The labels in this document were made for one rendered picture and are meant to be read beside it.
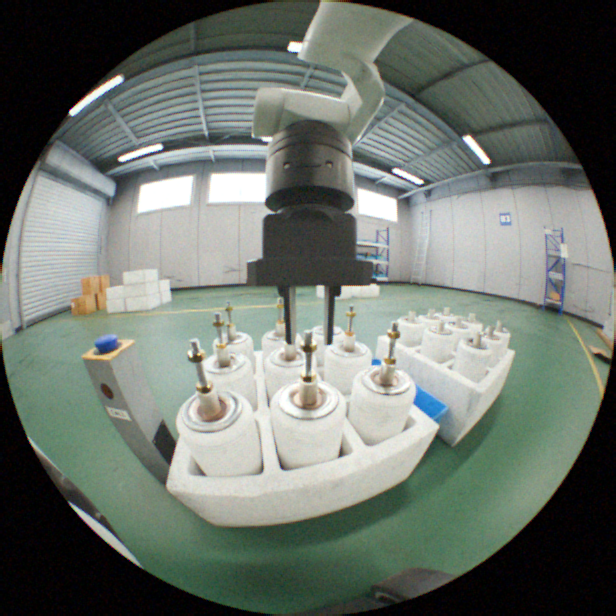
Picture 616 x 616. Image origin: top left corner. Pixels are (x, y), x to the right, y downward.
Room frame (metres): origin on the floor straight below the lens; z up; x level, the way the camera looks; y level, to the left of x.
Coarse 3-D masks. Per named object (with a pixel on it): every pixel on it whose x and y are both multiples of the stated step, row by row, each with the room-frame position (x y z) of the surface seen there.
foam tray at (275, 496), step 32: (256, 352) 0.45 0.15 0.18; (256, 384) 0.31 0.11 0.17; (256, 416) 0.21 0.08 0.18; (416, 416) 0.19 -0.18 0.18; (352, 448) 0.15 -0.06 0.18; (384, 448) 0.14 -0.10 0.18; (416, 448) 0.14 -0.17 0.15; (192, 480) 0.08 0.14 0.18; (224, 480) 0.09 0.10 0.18; (256, 480) 0.10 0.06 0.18; (288, 480) 0.10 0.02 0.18; (320, 480) 0.10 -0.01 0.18; (352, 480) 0.11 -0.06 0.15; (384, 480) 0.13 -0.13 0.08; (224, 512) 0.06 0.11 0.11; (256, 512) 0.08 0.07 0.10; (288, 512) 0.09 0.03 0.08; (320, 512) 0.10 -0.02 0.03
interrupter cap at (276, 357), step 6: (282, 348) 0.32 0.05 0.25; (270, 354) 0.29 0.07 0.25; (276, 354) 0.29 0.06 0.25; (282, 354) 0.30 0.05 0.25; (300, 354) 0.30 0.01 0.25; (270, 360) 0.27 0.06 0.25; (276, 360) 0.27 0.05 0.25; (282, 360) 0.27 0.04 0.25; (288, 360) 0.28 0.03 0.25; (294, 360) 0.28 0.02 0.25; (300, 360) 0.27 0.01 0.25; (282, 366) 0.25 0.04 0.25; (288, 366) 0.25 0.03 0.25; (294, 366) 0.25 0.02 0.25
